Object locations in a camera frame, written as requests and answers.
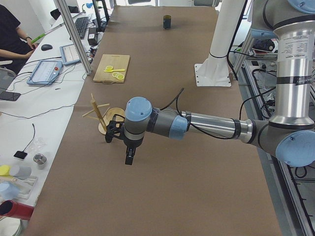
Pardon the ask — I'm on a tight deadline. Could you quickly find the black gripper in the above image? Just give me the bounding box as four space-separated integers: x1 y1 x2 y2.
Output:
125 147 136 165

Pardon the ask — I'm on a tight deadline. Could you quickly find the dark teal mug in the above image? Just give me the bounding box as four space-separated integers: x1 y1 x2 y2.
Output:
163 15 172 29

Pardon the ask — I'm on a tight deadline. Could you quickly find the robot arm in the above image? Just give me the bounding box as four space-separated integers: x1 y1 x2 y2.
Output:
122 0 315 167

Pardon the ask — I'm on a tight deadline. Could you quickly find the wooden cup rack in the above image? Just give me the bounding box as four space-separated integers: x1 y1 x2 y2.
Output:
82 94 125 135

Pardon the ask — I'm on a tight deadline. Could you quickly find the steel cup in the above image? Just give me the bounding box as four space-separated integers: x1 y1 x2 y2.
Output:
33 153 47 170

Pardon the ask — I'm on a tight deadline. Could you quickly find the grey cup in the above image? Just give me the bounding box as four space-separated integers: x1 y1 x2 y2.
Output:
9 165 32 179

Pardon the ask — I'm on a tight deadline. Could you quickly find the yellow cup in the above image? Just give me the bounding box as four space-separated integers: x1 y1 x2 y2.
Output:
0 165 11 176

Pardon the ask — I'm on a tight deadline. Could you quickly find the light blue cup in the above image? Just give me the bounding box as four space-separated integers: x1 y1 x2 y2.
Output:
0 181 20 200

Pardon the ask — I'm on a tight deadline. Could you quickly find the lemon slice front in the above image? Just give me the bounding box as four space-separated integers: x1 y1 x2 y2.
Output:
115 74 125 80

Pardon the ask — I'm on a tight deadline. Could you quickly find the yellow plastic knife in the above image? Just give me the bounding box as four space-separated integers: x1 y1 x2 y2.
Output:
103 69 126 73

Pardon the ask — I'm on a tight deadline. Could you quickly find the lemon slice on knife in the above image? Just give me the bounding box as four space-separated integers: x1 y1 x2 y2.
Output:
104 65 114 72

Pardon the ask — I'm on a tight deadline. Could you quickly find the wooden cutting board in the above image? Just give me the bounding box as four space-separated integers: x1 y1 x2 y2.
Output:
93 54 130 84

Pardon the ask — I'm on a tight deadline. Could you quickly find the small black square device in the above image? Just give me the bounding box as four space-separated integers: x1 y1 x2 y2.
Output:
13 150 28 160

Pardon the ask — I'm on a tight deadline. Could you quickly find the blue teach pendant far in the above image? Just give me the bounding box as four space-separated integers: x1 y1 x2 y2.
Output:
60 44 81 66

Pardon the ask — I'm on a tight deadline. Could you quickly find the blue teach pendant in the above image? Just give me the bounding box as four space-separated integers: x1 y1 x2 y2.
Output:
60 44 81 66
27 60 63 86

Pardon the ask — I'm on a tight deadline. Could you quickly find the blue teach pendant near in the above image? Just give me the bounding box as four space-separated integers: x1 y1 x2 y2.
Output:
27 60 63 86

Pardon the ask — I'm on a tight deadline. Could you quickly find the black power adapter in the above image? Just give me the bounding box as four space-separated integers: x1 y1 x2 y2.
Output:
88 28 98 46

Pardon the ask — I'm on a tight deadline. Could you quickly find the red cylinder bottle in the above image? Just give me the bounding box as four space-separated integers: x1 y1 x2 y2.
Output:
0 200 34 220

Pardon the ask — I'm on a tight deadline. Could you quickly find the black computer mouse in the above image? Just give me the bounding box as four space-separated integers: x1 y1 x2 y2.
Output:
41 44 53 51

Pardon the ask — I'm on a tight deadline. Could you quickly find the black keyboard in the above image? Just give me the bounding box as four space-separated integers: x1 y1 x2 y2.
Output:
74 17 90 39

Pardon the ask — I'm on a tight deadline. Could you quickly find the black smartphone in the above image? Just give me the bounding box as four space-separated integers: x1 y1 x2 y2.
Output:
0 91 21 101

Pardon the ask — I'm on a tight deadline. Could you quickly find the white bowl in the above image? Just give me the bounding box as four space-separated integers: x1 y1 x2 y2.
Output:
0 217 22 236

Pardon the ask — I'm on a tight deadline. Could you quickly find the person in black shirt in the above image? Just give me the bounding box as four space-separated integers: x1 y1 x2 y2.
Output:
0 5 38 74

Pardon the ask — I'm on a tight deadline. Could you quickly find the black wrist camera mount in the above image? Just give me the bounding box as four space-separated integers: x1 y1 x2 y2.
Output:
105 114 125 143

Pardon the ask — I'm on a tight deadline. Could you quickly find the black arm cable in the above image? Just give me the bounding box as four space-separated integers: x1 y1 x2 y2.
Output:
160 88 241 140

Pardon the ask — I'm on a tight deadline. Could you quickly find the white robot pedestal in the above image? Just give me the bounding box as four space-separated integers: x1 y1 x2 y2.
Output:
194 0 247 87

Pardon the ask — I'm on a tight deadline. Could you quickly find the aluminium frame post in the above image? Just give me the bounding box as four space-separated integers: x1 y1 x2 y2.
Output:
56 0 92 75

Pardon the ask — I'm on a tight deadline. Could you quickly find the green handled stick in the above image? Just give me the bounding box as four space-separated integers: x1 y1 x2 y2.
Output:
31 23 64 44

